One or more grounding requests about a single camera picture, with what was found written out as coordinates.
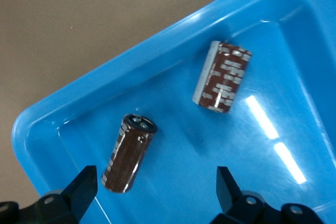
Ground long brown cylindrical capacitor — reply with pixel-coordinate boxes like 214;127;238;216
101;113;159;194

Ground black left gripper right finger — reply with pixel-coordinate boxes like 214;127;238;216
211;166;325;224

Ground blue plastic tray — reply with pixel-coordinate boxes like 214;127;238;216
12;0;336;224

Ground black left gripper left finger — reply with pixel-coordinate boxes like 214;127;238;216
0;165;99;224

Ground short brown capacitor silver stripe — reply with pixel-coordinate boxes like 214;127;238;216
193;40;253;114

